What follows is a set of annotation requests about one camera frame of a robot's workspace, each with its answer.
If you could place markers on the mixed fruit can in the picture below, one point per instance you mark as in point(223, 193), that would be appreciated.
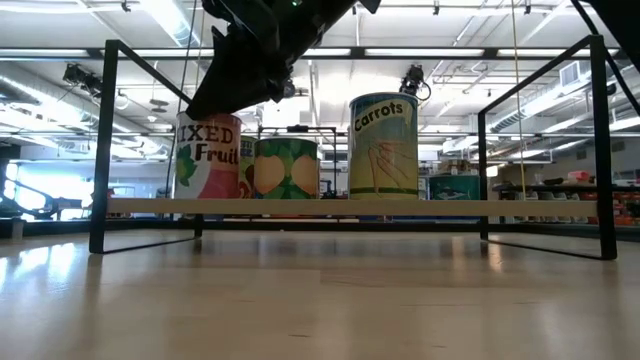
point(210, 165)

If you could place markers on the short tuna can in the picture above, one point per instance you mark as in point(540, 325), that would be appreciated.
point(452, 189)

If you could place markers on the pink plastic container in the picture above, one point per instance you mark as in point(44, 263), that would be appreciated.
point(579, 177)

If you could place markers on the spaghetti sauce can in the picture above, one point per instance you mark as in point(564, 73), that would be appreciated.
point(247, 170)

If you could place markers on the long overhead light bar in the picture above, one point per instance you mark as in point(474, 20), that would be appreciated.
point(425, 52)

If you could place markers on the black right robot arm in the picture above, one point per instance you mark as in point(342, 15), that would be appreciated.
point(625, 20)

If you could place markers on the background storage shelf unit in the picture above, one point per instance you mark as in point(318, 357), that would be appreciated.
point(550, 189)

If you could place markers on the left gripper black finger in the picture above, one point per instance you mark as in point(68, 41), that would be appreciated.
point(235, 85)

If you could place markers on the round black ceiling device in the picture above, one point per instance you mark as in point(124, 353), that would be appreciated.
point(290, 90)

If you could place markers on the green peach can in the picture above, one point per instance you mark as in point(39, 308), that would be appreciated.
point(287, 170)

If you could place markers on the black ceiling-mounted camera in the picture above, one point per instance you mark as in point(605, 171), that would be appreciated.
point(82, 80)

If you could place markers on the black table border rail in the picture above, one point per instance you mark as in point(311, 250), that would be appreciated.
point(350, 226)

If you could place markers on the orange red storage bins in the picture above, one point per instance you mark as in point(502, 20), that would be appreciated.
point(627, 210)

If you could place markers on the black-framed wooden shelf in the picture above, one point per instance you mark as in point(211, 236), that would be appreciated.
point(350, 207)

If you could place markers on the yellow carrots can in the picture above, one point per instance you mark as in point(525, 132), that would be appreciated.
point(382, 150)

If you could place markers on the black background robot arm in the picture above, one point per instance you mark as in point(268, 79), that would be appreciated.
point(55, 203)

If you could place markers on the silver ceiling air duct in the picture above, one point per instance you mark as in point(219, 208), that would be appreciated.
point(170, 20)

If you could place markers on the white air vent grille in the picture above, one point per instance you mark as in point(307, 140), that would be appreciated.
point(570, 75)

